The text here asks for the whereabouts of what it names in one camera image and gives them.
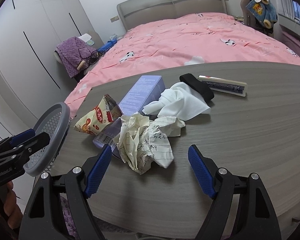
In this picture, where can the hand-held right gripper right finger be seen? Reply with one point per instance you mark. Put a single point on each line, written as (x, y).
(200, 172)

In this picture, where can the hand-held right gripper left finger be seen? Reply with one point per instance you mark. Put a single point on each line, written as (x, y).
(97, 170)

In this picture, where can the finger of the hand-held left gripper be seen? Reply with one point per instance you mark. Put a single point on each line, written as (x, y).
(36, 143)
(23, 136)

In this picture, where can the grey perforated plastic basket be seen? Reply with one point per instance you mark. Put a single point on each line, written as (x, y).
(57, 120)

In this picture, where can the beige red snack wrapper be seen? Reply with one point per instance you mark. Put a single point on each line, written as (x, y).
(90, 122)

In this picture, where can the lined paper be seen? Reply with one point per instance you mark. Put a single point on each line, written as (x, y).
(145, 145)

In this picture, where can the white cloth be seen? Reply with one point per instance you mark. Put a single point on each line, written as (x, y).
(182, 102)

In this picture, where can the purple cardboard box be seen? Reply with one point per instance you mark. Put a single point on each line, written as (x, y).
(142, 92)

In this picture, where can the beige brush with dark bristles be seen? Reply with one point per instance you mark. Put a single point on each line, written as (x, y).
(227, 86)

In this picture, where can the person's left hand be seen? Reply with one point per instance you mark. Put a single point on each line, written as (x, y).
(12, 202)

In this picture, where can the purple fluffy rug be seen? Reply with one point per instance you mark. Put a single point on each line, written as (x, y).
(66, 217)

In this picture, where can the white wardrobe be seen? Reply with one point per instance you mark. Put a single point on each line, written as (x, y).
(27, 55)

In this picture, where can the black elastic band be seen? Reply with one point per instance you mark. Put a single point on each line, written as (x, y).
(197, 85)

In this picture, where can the purple fleece blanket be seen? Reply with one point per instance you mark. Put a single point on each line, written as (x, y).
(72, 55)

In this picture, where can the small white cushion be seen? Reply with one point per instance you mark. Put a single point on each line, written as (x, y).
(88, 39)

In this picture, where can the blue flat device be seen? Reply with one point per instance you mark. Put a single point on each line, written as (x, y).
(107, 45)

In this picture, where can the pink panda print duvet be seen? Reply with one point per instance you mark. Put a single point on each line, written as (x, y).
(190, 42)

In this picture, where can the pink storage box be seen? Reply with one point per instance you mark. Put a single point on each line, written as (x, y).
(292, 38)

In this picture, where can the grey padded bed headboard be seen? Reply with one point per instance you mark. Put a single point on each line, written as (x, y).
(165, 5)

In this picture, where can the blue denim jacket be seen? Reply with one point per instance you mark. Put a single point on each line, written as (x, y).
(261, 10)

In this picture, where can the gold wall switch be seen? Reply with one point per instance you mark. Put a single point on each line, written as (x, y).
(114, 18)

